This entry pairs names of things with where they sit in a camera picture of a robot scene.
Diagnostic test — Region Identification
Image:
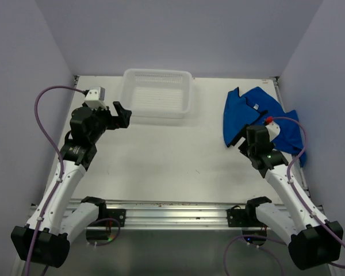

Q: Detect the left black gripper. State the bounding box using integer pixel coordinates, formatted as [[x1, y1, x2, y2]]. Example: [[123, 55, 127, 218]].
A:
[[88, 101, 131, 143]]

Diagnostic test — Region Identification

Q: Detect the blue towel with black trim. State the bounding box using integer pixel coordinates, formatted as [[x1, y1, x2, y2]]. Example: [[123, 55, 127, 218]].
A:
[[223, 87, 259, 143]]

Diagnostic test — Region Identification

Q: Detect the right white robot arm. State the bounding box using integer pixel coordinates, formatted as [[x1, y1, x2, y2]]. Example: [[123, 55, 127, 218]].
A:
[[224, 116, 343, 270]]

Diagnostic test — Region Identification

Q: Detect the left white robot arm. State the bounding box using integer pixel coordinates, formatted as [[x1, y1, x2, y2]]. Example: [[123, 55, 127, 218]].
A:
[[11, 101, 132, 268]]

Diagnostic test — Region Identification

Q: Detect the white plastic mesh basket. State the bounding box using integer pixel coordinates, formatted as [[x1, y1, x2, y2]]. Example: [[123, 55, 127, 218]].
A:
[[119, 68, 193, 119]]

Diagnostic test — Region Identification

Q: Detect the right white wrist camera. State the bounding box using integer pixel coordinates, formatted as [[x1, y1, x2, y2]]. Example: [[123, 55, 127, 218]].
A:
[[263, 116, 281, 141]]

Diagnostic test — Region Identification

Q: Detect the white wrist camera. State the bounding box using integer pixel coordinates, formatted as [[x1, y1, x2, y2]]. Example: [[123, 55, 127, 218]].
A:
[[85, 87, 107, 110], [263, 116, 281, 141]]

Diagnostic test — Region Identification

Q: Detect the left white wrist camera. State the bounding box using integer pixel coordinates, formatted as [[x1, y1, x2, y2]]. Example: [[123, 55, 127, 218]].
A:
[[85, 87, 107, 110]]

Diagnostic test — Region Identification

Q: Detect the right black base bracket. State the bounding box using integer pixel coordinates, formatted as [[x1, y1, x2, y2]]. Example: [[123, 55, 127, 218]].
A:
[[226, 205, 249, 228]]

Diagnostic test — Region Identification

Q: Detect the black base bracket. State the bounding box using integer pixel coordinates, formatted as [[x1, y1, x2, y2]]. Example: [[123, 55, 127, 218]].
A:
[[226, 205, 249, 228], [107, 209, 127, 227]]

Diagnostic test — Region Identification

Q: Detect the left black base bracket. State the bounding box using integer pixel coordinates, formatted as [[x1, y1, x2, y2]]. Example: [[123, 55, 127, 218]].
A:
[[107, 209, 127, 227]]

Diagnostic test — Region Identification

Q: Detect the aluminium mounting rail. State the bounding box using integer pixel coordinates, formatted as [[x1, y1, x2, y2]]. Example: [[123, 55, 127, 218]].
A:
[[28, 201, 325, 231]]

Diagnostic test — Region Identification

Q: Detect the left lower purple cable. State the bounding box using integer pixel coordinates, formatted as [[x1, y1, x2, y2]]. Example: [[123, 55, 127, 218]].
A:
[[86, 217, 121, 247]]

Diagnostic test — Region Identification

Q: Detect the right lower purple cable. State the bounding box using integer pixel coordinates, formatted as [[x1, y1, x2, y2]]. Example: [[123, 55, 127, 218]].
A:
[[223, 234, 288, 276]]

